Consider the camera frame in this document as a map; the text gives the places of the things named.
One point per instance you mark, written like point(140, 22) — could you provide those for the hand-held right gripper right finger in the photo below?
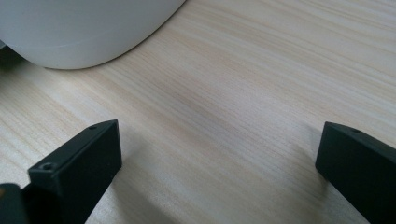
point(361, 168)

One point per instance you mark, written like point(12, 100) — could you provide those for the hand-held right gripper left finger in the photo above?
point(77, 168)

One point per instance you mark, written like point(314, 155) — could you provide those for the white pedal trash bin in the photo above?
point(81, 31)

